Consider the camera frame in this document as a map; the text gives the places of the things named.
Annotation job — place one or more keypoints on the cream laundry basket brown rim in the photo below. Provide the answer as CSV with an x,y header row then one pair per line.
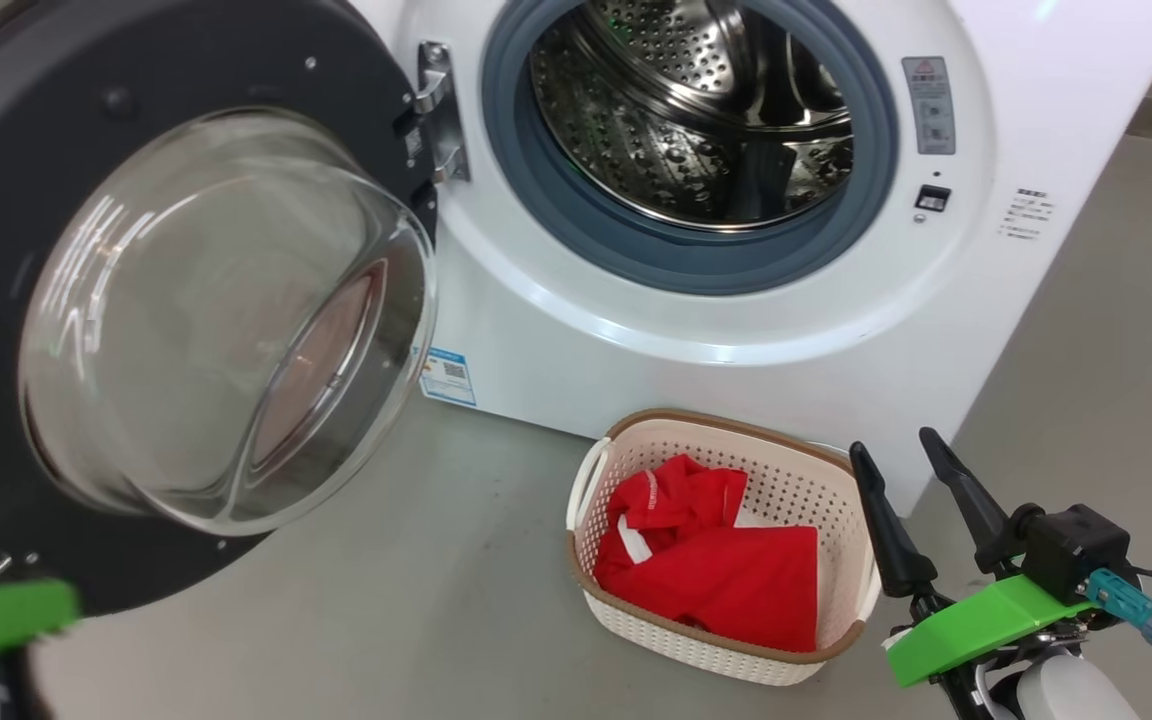
x,y
816,480

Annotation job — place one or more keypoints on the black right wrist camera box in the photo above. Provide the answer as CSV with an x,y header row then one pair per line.
x,y
1076,550

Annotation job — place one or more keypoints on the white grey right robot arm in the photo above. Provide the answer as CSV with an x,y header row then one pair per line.
x,y
1066,690

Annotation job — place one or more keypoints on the black door latch socket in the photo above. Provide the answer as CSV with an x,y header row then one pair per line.
x,y
932,198

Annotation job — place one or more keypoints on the grey warning label sticker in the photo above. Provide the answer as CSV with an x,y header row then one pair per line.
x,y
929,105

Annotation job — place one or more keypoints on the metal door hinge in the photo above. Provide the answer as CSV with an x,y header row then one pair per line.
x,y
441,110

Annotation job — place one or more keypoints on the red shirt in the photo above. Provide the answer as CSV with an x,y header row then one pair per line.
x,y
726,580

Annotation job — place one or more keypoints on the blue energy label sticker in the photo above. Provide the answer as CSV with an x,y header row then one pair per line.
x,y
448,376

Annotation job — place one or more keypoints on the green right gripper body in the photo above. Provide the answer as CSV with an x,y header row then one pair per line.
x,y
986,625

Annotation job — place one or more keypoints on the white front-load washing machine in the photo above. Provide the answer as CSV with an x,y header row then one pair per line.
x,y
736,370

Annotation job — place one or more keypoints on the stainless steel washing machine drum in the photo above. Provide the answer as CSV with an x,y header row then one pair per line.
x,y
656,130

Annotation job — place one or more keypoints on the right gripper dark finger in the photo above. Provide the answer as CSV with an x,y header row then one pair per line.
x,y
891,540
976,510

